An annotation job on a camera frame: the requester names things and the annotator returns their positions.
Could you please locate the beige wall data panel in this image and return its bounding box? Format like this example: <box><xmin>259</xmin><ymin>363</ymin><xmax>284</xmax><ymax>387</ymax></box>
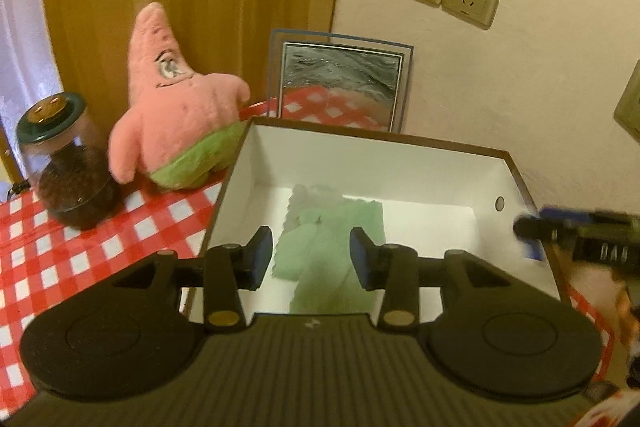
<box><xmin>613</xmin><ymin>59</ymin><xmax>640</xmax><ymax>138</ymax></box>

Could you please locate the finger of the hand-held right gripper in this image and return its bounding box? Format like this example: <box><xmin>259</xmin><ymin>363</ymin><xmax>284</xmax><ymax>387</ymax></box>
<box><xmin>513</xmin><ymin>215</ymin><xmax>577</xmax><ymax>262</ymax></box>
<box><xmin>541</xmin><ymin>205</ymin><xmax>640</xmax><ymax>229</ymax></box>

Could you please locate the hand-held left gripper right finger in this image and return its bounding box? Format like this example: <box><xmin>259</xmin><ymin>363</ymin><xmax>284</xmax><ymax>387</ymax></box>
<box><xmin>349</xmin><ymin>226</ymin><xmax>511</xmax><ymax>334</ymax></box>

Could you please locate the pink starfish plush toy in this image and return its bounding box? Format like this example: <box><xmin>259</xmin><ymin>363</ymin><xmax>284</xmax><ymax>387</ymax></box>
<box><xmin>108</xmin><ymin>1</ymin><xmax>251</xmax><ymax>193</ymax></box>

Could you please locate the green fuzzy cloth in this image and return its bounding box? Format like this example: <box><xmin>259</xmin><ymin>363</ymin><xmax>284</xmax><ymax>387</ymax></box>
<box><xmin>271</xmin><ymin>184</ymin><xmax>389</xmax><ymax>314</ymax></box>

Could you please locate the red white checkered tablecloth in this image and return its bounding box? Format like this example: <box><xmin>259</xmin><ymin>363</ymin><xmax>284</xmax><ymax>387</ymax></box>
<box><xmin>0</xmin><ymin>86</ymin><xmax>617</xmax><ymax>414</ymax></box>

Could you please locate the white sheer curtain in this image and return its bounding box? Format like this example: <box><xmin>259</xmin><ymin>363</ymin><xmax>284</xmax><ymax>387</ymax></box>
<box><xmin>0</xmin><ymin>0</ymin><xmax>64</xmax><ymax>160</ymax></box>

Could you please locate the white box with brown rim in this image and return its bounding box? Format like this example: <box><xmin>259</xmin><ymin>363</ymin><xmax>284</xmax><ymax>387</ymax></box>
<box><xmin>180</xmin><ymin>117</ymin><xmax>574</xmax><ymax>324</ymax></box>

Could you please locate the clear jar with dark lid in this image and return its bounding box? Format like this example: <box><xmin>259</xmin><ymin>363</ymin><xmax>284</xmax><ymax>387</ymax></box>
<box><xmin>15</xmin><ymin>92</ymin><xmax>124</xmax><ymax>231</ymax></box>

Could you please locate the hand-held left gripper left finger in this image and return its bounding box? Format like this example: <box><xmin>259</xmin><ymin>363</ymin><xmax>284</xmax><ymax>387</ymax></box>
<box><xmin>112</xmin><ymin>226</ymin><xmax>275</xmax><ymax>334</ymax></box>

